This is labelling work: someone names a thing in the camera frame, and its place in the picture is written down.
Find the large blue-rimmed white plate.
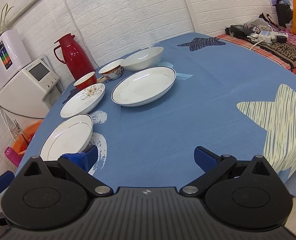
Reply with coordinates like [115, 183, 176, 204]
[111, 66, 176, 107]

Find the floral white plate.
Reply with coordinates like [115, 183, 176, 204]
[60, 83, 106, 118]

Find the blue patterned tablecloth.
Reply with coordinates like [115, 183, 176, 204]
[15, 31, 296, 198]

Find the white water purifier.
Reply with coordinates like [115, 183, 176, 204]
[0, 29, 32, 89]

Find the large white bowl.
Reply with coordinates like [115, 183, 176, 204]
[121, 47, 164, 72]

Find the pink plastic cup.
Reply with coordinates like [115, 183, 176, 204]
[4, 146, 21, 167]

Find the white power strip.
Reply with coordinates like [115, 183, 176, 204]
[258, 30, 288, 43]

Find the white bowl red pattern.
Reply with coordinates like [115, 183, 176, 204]
[99, 59, 124, 80]

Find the white countertop appliance with screen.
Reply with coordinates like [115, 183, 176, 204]
[0, 59, 61, 128]

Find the dark patterned cloth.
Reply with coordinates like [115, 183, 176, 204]
[258, 42, 296, 71]

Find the red bowl white inside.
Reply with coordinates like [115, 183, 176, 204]
[73, 72, 97, 90]

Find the orange plastic basin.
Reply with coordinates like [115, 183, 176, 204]
[12, 120, 42, 155]

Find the red thermos jug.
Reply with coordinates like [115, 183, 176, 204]
[53, 33, 95, 81]

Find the green plant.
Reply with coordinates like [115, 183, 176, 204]
[0, 3, 14, 36]

